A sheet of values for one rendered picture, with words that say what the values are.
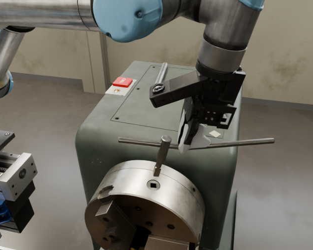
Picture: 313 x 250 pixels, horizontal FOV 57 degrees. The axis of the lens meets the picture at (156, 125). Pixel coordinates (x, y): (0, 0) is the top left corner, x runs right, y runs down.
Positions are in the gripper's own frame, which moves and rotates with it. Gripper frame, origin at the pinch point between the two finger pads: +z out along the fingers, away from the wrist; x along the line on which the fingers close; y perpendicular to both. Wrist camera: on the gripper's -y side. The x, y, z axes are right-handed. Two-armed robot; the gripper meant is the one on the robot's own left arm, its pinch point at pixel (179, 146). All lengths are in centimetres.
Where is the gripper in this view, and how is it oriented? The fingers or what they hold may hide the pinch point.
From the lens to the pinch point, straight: 63.0
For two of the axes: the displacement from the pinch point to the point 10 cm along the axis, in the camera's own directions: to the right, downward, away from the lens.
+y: 9.8, 1.1, 1.5
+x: -0.5, -6.2, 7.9
